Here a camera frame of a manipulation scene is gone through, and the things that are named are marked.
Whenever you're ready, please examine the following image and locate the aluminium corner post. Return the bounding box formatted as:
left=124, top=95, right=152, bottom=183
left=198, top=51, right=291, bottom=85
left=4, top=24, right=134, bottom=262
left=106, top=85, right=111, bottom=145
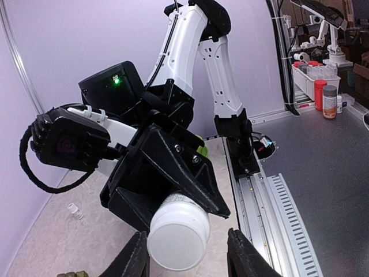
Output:
left=1, top=0, right=45, bottom=114
left=266, top=0, right=300, bottom=117

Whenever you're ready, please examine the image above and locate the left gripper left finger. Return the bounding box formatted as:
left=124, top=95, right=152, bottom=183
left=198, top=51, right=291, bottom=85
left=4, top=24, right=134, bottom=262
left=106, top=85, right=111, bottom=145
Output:
left=100, top=231, right=150, bottom=277

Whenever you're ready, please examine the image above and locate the green weekly pill organizer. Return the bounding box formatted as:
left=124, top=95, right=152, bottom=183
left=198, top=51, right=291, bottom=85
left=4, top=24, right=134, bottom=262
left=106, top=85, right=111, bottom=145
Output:
left=57, top=271, right=89, bottom=277

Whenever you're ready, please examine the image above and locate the green plate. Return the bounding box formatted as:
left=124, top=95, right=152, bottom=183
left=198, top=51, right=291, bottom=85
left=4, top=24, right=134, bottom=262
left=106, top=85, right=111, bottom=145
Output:
left=197, top=145, right=209, bottom=158

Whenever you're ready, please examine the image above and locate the aluminium front rail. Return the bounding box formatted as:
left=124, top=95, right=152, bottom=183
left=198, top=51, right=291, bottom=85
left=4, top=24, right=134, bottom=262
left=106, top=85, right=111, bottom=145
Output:
left=223, top=143, right=323, bottom=276

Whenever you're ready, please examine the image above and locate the small white pill bottle far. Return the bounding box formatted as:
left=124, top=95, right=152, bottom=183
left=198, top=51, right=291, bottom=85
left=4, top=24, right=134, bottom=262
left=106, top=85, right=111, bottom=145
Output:
left=67, top=203, right=84, bottom=220

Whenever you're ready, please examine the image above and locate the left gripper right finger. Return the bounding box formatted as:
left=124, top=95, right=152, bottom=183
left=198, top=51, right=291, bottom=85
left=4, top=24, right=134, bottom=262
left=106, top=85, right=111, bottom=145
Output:
left=227, top=228, right=281, bottom=277

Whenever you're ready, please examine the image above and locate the right aluminium corner post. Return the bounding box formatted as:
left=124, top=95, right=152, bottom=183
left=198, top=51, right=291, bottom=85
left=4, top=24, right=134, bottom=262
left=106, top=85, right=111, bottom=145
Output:
left=266, top=0, right=300, bottom=117

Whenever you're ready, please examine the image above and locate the left aluminium corner post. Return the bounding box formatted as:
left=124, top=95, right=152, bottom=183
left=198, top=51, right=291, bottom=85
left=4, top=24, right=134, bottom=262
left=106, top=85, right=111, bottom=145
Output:
left=1, top=0, right=45, bottom=114

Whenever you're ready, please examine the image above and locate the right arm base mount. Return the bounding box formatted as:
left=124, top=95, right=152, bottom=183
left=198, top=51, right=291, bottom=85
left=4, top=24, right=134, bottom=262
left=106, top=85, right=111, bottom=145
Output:
left=226, top=132, right=277, bottom=179

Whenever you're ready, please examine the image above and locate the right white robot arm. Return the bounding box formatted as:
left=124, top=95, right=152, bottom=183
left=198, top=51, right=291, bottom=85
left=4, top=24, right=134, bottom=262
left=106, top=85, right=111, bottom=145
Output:
left=79, top=1, right=254, bottom=231

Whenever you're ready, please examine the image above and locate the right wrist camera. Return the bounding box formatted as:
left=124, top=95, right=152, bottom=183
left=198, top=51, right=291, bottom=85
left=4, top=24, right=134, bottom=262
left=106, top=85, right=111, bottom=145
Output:
left=30, top=104, right=137, bottom=175

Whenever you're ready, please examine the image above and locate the grey capped spice jar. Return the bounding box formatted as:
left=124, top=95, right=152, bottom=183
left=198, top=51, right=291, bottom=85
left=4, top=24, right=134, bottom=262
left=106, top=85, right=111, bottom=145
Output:
left=322, top=85, right=337, bottom=119

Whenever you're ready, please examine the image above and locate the white storage bin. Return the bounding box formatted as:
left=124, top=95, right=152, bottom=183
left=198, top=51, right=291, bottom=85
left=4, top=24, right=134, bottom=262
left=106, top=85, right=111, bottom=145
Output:
left=292, top=63, right=341, bottom=101

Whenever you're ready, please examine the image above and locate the red capped jar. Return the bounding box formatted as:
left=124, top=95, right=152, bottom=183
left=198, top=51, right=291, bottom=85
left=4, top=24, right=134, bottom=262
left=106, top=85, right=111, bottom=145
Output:
left=314, top=80, right=327, bottom=111

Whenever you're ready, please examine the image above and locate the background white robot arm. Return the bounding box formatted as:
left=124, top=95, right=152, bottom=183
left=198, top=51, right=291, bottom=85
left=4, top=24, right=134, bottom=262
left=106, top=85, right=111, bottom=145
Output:
left=291, top=0, right=353, bottom=69

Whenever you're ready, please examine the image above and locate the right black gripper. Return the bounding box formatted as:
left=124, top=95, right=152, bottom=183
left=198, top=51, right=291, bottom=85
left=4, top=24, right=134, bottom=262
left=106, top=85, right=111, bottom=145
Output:
left=100, top=110, right=231, bottom=232

